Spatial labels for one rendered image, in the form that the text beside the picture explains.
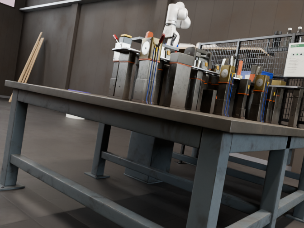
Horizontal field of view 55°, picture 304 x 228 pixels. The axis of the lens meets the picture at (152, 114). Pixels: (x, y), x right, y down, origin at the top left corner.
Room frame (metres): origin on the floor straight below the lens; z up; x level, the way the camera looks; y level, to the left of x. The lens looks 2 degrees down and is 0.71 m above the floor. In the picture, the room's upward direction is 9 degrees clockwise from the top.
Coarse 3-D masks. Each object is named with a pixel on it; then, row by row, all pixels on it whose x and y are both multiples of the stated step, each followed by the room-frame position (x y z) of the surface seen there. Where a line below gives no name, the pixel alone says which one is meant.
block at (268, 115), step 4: (268, 88) 2.25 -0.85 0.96; (272, 88) 2.23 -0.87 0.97; (276, 88) 2.26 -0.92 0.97; (268, 92) 2.25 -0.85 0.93; (272, 92) 2.24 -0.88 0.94; (268, 96) 2.24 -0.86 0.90; (272, 96) 2.24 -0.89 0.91; (268, 100) 2.25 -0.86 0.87; (272, 100) 2.24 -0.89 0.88; (264, 104) 2.27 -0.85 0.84; (268, 104) 2.24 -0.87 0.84; (272, 104) 2.27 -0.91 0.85; (268, 108) 2.25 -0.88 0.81; (264, 112) 2.25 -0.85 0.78; (268, 112) 2.24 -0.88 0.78; (264, 116) 2.25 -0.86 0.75; (268, 116) 2.25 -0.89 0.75; (264, 120) 2.24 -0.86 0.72; (268, 120) 2.26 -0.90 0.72
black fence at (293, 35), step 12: (264, 36) 2.96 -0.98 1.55; (276, 36) 2.84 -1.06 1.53; (288, 36) 2.74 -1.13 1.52; (204, 48) 3.66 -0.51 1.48; (216, 48) 3.50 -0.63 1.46; (240, 48) 3.20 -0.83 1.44; (252, 48) 3.06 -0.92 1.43; (264, 48) 2.95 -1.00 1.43; (264, 60) 2.93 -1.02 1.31; (288, 84) 2.68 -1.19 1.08; (288, 120) 2.62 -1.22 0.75
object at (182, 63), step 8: (176, 56) 1.74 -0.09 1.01; (184, 56) 1.76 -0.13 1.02; (192, 56) 1.79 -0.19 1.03; (176, 64) 1.74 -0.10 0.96; (184, 64) 1.76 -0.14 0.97; (192, 64) 1.80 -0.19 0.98; (176, 72) 1.74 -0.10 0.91; (184, 72) 1.77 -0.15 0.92; (168, 80) 1.79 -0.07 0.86; (176, 80) 1.75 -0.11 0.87; (184, 80) 1.78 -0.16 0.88; (168, 88) 1.77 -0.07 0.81; (176, 88) 1.75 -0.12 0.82; (184, 88) 1.79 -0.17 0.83; (168, 96) 1.76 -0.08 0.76; (176, 96) 1.76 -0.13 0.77; (184, 96) 1.79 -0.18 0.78; (168, 104) 1.75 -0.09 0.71; (176, 104) 1.76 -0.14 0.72; (184, 104) 1.80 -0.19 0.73
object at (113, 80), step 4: (116, 44) 1.94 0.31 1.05; (120, 44) 1.89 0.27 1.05; (124, 44) 1.89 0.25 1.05; (128, 44) 1.91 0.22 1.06; (116, 52) 1.93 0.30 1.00; (116, 56) 1.92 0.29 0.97; (116, 60) 1.91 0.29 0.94; (116, 64) 1.92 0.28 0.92; (116, 68) 1.91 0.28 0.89; (116, 72) 1.90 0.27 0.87; (112, 76) 1.94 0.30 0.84; (116, 76) 1.90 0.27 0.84; (112, 80) 1.93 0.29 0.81; (116, 80) 1.89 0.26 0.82; (112, 84) 1.92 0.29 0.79; (112, 88) 1.91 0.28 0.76; (112, 92) 1.90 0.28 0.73; (108, 96) 1.94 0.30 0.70; (112, 96) 1.89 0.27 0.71
